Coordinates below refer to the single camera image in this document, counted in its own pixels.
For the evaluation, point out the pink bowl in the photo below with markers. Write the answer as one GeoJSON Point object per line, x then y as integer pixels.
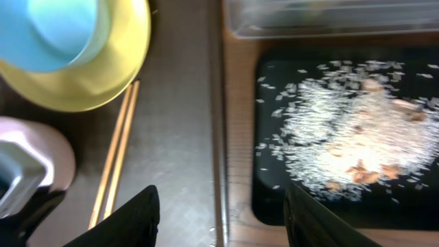
{"type": "Point", "coordinates": [45, 145]}

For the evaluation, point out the light blue bowl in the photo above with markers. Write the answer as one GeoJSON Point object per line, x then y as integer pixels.
{"type": "Point", "coordinates": [50, 35]}

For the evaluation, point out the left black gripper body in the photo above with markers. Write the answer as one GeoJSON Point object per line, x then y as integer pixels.
{"type": "Point", "coordinates": [18, 228]}

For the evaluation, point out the yellow plate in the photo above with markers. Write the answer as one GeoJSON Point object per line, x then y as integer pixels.
{"type": "Point", "coordinates": [99, 81]}

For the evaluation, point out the clear plastic bin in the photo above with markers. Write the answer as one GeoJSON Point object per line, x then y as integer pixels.
{"type": "Point", "coordinates": [266, 19]}

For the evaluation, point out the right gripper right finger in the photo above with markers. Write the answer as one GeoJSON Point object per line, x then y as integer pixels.
{"type": "Point", "coordinates": [310, 224]}

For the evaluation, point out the left wooden chopstick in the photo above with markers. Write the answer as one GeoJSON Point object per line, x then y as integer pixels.
{"type": "Point", "coordinates": [109, 159]}

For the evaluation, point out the wooden chopstick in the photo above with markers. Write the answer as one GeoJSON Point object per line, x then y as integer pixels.
{"type": "Point", "coordinates": [109, 159]}
{"type": "Point", "coordinates": [121, 151]}

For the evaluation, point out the black waste tray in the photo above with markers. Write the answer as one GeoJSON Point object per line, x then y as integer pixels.
{"type": "Point", "coordinates": [407, 206]}

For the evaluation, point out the dark brown serving tray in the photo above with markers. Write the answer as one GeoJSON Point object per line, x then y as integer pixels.
{"type": "Point", "coordinates": [171, 141]}

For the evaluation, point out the rice and nut shells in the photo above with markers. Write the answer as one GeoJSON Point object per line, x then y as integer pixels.
{"type": "Point", "coordinates": [344, 129]}

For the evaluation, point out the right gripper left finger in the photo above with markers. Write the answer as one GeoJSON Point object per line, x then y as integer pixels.
{"type": "Point", "coordinates": [135, 224]}

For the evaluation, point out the right wooden chopstick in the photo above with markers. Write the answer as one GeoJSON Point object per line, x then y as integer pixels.
{"type": "Point", "coordinates": [121, 151]}

